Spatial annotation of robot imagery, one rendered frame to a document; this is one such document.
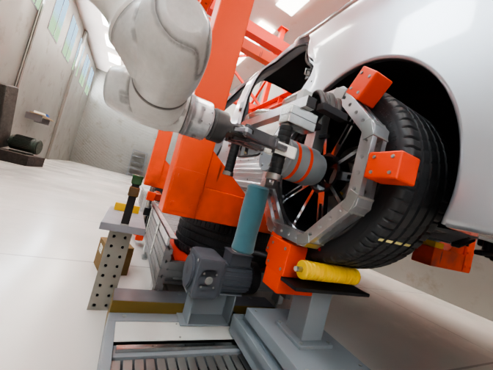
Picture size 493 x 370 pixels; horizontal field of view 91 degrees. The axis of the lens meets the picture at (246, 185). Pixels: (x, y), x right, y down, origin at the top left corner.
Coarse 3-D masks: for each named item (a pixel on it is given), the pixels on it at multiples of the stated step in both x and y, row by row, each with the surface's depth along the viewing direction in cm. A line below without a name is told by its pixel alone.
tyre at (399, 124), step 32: (384, 96) 75; (416, 128) 68; (448, 160) 73; (384, 192) 67; (416, 192) 65; (448, 192) 72; (352, 224) 74; (384, 224) 65; (416, 224) 69; (320, 256) 81; (352, 256) 74; (384, 256) 77
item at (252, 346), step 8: (232, 320) 108; (240, 320) 109; (232, 328) 107; (240, 328) 101; (248, 328) 104; (240, 336) 99; (248, 336) 95; (256, 336) 99; (240, 344) 98; (248, 344) 93; (256, 344) 94; (264, 344) 93; (248, 352) 92; (256, 352) 88; (264, 352) 90; (248, 360) 91; (256, 360) 87; (264, 360) 83; (272, 360) 87; (256, 368) 86; (264, 368) 82; (272, 368) 83; (280, 368) 83
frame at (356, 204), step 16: (336, 96) 81; (352, 112) 73; (368, 112) 73; (368, 128) 66; (384, 128) 67; (368, 144) 65; (384, 144) 67; (352, 176) 67; (272, 192) 110; (352, 192) 66; (368, 192) 66; (272, 208) 101; (336, 208) 70; (352, 208) 65; (368, 208) 66; (272, 224) 95; (320, 224) 74; (336, 224) 70; (304, 240) 77; (320, 240) 78
